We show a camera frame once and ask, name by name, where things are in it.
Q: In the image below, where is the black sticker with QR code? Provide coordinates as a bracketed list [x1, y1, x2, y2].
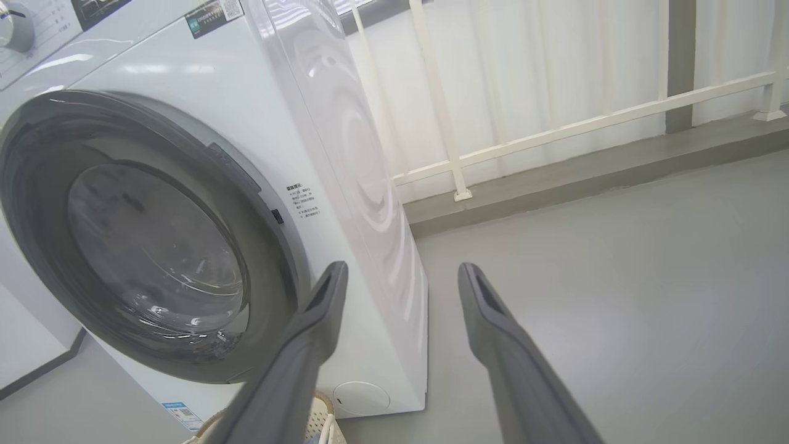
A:
[185, 0, 245, 39]

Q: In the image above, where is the round dark glass washer door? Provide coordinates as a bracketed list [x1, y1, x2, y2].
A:
[0, 91, 304, 384]

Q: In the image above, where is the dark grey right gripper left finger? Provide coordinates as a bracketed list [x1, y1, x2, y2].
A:
[206, 261, 350, 444]

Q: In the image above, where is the round white filter cover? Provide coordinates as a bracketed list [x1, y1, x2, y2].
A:
[332, 381, 391, 416]

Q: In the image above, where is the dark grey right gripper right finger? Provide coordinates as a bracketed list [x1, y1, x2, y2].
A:
[458, 263, 605, 444]

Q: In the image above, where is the printed warning text label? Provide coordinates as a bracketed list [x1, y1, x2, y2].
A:
[286, 183, 321, 223]

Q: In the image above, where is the blue energy label sticker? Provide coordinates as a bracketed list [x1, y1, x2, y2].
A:
[161, 402, 204, 432]

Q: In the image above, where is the cream perforated basket brown rim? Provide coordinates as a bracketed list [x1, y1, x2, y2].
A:
[184, 392, 341, 444]

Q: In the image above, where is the white front-load washing machine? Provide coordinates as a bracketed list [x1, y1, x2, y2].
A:
[0, 0, 429, 434]

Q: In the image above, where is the silver washer control knob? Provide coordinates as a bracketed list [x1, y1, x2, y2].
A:
[0, 3, 35, 54]

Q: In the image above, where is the white metal railing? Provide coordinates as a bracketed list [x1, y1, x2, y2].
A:
[348, 0, 789, 203]

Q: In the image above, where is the white curtain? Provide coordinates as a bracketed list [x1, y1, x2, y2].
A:
[344, 0, 789, 204]

